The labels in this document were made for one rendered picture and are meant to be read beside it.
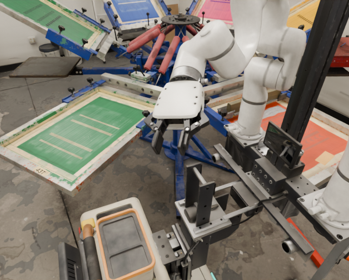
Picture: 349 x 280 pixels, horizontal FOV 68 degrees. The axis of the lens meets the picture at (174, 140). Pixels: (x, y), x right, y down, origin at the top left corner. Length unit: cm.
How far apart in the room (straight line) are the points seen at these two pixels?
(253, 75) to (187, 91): 45
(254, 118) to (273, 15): 36
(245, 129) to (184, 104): 58
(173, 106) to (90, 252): 57
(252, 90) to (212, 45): 43
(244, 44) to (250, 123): 43
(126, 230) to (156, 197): 139
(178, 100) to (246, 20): 28
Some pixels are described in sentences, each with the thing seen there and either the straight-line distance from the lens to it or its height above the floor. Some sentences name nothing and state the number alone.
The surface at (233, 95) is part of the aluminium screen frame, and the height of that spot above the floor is 99.
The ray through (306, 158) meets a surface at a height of 95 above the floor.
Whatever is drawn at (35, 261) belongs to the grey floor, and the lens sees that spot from 222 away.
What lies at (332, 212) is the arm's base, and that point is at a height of 118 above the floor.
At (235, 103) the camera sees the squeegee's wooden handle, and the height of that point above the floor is 106.
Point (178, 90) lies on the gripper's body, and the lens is 56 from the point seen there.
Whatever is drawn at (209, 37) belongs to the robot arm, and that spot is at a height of 162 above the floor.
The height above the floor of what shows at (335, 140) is 95.
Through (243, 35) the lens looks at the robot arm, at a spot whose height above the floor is 159.
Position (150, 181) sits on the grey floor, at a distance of 243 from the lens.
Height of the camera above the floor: 178
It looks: 38 degrees down
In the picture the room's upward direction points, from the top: straight up
